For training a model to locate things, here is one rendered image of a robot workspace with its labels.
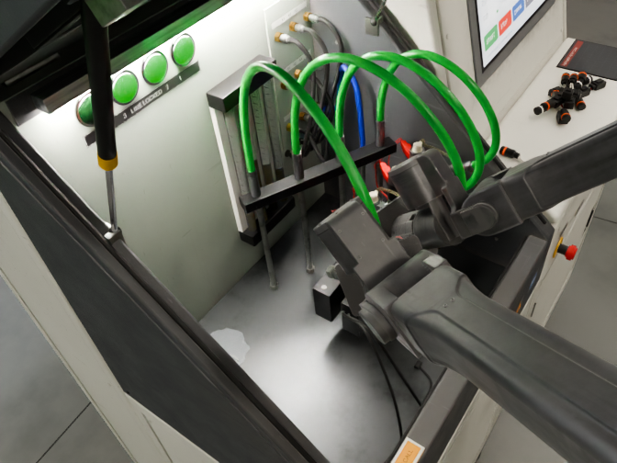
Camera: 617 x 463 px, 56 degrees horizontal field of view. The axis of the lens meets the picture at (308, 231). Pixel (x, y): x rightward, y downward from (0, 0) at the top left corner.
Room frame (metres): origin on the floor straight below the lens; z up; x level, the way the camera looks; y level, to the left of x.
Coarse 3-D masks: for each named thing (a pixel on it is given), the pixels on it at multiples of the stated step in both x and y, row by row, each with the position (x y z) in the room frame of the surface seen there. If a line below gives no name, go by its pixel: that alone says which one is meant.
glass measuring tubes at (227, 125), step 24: (240, 72) 0.91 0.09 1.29; (216, 96) 0.84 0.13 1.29; (264, 96) 0.93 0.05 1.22; (216, 120) 0.85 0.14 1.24; (264, 120) 0.94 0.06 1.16; (240, 144) 0.86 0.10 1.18; (264, 144) 0.90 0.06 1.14; (240, 168) 0.85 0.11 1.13; (264, 168) 0.90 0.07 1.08; (240, 192) 0.86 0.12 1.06; (240, 216) 0.85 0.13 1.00; (264, 216) 0.88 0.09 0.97
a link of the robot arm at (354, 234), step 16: (352, 208) 0.39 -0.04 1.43; (320, 224) 0.40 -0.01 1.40; (336, 224) 0.38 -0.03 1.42; (352, 224) 0.38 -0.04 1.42; (368, 224) 0.38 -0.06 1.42; (336, 240) 0.38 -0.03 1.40; (352, 240) 0.37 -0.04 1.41; (368, 240) 0.37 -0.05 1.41; (384, 240) 0.37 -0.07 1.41; (336, 256) 0.38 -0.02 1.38; (352, 256) 0.37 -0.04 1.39; (368, 256) 0.36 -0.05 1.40; (384, 256) 0.36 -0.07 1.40; (400, 256) 0.36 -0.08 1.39; (352, 272) 0.37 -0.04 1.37; (368, 272) 0.35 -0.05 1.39; (384, 272) 0.35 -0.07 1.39; (368, 288) 0.34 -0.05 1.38; (368, 304) 0.31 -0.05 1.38; (368, 320) 0.29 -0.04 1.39; (384, 320) 0.29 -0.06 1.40; (384, 336) 0.28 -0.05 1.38
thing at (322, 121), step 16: (256, 64) 0.71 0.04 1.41; (272, 64) 0.68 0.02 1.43; (288, 80) 0.63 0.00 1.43; (240, 96) 0.77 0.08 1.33; (304, 96) 0.60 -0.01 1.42; (240, 112) 0.78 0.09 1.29; (320, 112) 0.58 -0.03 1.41; (320, 128) 0.57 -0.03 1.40; (336, 144) 0.54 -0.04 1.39; (352, 160) 0.53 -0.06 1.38; (352, 176) 0.51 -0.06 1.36; (368, 192) 0.50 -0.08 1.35; (368, 208) 0.49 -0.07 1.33
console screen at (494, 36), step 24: (480, 0) 1.10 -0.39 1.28; (504, 0) 1.18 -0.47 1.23; (528, 0) 1.27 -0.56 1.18; (552, 0) 1.38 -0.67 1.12; (480, 24) 1.09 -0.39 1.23; (504, 24) 1.16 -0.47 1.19; (528, 24) 1.26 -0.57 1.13; (480, 48) 1.07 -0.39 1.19; (504, 48) 1.15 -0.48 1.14; (480, 72) 1.06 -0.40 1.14
